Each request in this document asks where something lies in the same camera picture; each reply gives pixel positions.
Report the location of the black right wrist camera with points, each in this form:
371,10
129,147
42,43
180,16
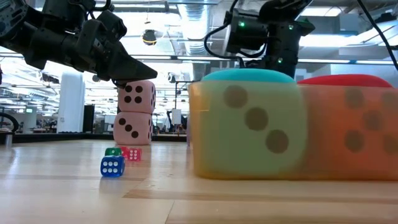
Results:
245,37

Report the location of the white building pillar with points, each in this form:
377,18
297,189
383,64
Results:
71,105

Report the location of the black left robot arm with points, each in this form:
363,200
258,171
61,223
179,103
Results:
15,18

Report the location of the black cabinet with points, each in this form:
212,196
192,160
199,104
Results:
88,119

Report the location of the large teal foam die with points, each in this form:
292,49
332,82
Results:
248,149

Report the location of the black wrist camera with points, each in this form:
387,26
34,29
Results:
245,37
112,26

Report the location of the large pink foam die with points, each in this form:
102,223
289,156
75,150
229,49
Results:
146,105
140,121

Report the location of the small green die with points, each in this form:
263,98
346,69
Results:
112,152

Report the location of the black ceiling dome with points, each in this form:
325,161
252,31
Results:
149,37

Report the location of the orange translucent plastic bin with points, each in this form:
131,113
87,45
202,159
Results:
194,130

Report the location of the large purple foam die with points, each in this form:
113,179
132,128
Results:
187,133

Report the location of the large red foam die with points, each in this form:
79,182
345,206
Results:
342,79

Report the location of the small blue die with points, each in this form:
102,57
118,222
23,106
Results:
112,167

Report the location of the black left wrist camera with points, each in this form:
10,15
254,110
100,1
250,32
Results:
112,26

